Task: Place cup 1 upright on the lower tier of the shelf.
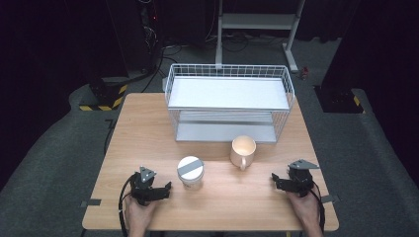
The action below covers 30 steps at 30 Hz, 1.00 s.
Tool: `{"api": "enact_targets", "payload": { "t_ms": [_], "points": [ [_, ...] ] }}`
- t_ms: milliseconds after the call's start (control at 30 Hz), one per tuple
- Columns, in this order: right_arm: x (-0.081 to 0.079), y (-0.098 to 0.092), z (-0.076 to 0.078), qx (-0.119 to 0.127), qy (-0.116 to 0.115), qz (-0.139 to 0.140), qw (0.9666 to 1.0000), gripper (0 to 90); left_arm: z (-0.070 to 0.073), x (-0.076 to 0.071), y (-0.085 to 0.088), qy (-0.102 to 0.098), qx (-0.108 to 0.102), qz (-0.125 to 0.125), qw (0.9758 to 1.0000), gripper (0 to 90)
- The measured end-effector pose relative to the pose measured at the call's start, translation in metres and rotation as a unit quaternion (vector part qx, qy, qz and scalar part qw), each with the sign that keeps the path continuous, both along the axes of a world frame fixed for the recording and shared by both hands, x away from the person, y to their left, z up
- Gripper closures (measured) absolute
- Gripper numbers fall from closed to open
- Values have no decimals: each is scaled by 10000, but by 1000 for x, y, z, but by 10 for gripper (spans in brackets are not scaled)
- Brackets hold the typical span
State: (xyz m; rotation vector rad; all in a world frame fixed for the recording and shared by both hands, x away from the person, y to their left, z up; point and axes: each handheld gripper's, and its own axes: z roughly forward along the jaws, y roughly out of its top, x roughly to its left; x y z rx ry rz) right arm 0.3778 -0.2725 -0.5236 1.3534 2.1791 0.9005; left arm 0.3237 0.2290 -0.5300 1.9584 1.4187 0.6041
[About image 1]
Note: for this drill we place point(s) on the cream ceramic mug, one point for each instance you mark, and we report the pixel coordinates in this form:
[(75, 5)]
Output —
[(243, 151)]

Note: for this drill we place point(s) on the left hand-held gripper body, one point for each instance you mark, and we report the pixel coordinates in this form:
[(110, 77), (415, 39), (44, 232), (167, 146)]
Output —
[(142, 191)]

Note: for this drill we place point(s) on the white metal stand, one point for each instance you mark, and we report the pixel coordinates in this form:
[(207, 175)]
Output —
[(257, 20)]

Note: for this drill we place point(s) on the black equipment cabinet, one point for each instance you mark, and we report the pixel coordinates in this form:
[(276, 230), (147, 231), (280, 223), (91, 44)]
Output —
[(135, 33)]

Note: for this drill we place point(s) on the person's right hand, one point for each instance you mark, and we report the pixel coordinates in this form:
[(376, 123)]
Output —
[(308, 209)]

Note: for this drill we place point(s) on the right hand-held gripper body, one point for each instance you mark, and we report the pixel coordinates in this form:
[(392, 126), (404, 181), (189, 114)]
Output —
[(301, 181)]

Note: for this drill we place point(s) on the small red object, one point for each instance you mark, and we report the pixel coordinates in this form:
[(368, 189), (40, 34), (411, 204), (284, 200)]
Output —
[(305, 73)]

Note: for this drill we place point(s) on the grey tape strip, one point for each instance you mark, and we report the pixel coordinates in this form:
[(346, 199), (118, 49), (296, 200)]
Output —
[(329, 198), (91, 203)]

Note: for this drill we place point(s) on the person's left hand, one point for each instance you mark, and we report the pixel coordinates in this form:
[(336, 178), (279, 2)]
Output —
[(140, 214)]

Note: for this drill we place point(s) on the black stand with striped base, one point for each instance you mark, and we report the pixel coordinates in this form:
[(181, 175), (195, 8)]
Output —
[(104, 95), (339, 100)]

